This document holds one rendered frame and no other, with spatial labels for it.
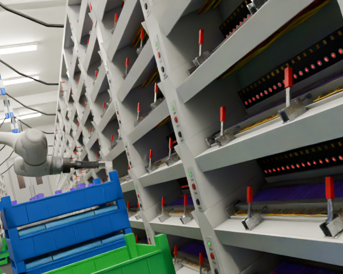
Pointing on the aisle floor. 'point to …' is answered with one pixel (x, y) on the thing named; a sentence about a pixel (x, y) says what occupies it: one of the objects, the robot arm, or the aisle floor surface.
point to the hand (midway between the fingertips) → (104, 164)
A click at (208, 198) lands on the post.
